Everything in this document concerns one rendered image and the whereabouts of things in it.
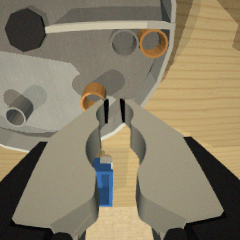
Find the grey metal sleeve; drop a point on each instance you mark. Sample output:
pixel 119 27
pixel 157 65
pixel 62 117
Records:
pixel 128 52
pixel 19 111

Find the bronze bushing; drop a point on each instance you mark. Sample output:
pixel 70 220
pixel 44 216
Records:
pixel 159 49
pixel 92 88

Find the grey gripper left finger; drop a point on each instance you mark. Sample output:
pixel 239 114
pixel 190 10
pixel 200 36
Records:
pixel 54 187

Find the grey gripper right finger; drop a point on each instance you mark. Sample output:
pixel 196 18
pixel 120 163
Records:
pixel 179 183

